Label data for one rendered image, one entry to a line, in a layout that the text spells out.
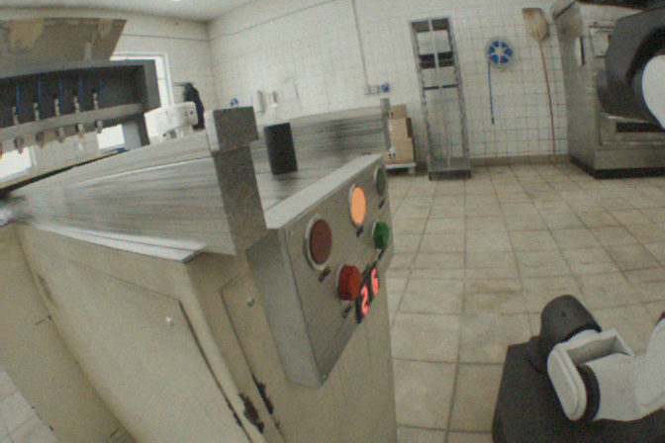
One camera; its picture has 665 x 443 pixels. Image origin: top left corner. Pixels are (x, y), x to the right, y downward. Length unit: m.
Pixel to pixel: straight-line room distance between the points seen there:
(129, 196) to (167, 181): 0.05
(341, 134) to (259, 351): 0.29
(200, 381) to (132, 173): 0.15
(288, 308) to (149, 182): 0.12
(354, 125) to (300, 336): 0.28
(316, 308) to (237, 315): 0.06
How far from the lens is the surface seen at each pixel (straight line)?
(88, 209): 0.29
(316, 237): 0.21
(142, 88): 1.04
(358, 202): 0.29
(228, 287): 0.20
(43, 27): 0.98
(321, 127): 0.43
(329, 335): 0.25
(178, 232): 0.18
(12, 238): 0.83
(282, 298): 0.21
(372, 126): 0.41
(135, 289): 0.24
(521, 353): 1.05
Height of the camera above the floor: 0.90
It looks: 14 degrees down
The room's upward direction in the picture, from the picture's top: 9 degrees counter-clockwise
